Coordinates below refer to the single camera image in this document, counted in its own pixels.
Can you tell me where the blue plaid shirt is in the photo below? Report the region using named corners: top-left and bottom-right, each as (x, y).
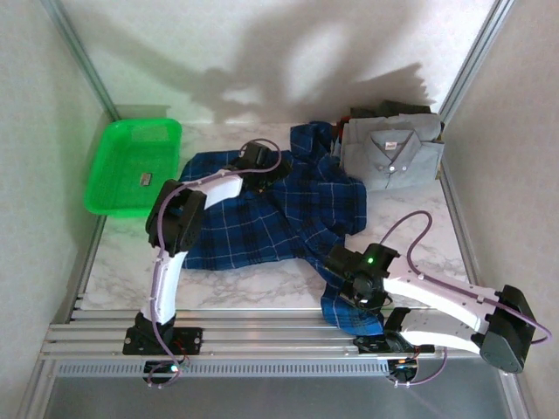
top-left (179, 120), bottom-right (386, 337)

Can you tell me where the grey button-up shirt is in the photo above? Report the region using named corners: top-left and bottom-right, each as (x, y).
top-left (339, 113), bottom-right (446, 192)

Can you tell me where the multicoloured patterned shirt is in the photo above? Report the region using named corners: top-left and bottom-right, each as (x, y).
top-left (329, 113), bottom-right (351, 157)

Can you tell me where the green plastic basket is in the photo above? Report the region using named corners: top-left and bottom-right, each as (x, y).
top-left (83, 117), bottom-right (183, 218)

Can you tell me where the dark olive folded shirt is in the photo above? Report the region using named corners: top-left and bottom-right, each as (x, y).
top-left (349, 99), bottom-right (441, 120)

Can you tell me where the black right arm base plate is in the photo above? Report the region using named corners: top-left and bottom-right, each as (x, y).
top-left (354, 333), bottom-right (437, 355)

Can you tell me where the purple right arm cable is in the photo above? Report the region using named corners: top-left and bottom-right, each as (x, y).
top-left (380, 210), bottom-right (552, 388)

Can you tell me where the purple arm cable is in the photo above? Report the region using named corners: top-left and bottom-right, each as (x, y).
top-left (146, 138), bottom-right (283, 389)
top-left (380, 210), bottom-right (552, 388)

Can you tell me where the aluminium rail base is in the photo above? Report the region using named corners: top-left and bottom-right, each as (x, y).
top-left (39, 307), bottom-right (519, 361)

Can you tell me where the grey slotted cable duct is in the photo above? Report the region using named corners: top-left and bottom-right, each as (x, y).
top-left (54, 360), bottom-right (390, 378)

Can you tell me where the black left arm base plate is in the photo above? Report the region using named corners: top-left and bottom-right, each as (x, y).
top-left (122, 326), bottom-right (204, 355)

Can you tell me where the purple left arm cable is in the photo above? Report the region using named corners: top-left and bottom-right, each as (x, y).
top-left (146, 138), bottom-right (283, 389)

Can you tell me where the aluminium frame post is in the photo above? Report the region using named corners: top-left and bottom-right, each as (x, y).
top-left (438, 0), bottom-right (517, 126)
top-left (41, 0), bottom-right (120, 122)

